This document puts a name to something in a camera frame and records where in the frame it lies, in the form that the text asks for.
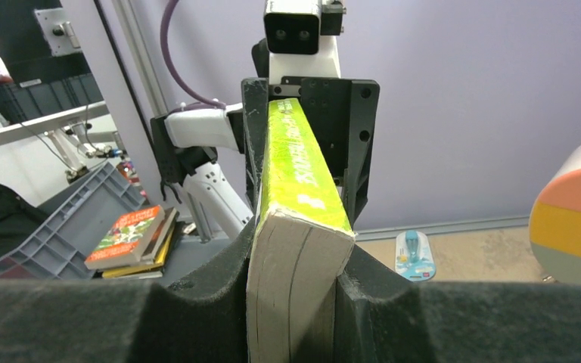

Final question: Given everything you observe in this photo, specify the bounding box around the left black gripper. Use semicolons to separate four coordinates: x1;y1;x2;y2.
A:
241;77;380;226

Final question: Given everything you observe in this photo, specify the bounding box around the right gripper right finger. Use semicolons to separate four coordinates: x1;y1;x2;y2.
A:
335;247;581;362

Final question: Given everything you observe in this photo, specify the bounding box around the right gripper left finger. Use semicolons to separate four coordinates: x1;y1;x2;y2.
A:
0;222;254;362

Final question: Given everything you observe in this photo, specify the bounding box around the green activity book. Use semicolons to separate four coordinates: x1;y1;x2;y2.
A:
246;98;356;362

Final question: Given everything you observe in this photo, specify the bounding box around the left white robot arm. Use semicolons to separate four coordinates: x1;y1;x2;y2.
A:
150;76;381;238

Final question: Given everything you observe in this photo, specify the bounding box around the light blue packaged item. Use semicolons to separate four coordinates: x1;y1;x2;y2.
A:
395;230;437;282

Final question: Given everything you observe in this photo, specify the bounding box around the yellow bottom book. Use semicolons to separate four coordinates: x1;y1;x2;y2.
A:
101;226;175;280

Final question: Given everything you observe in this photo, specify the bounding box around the orange cover book stack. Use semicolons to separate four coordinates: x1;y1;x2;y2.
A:
85;206;179;271

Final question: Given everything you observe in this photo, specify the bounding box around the grey plastic crate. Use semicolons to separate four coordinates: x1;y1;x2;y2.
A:
0;163;146;280

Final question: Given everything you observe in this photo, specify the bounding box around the round white drawer cabinet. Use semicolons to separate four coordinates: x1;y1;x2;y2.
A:
529;145;581;284

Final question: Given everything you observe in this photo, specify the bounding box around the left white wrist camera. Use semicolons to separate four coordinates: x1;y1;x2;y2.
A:
263;0;346;85

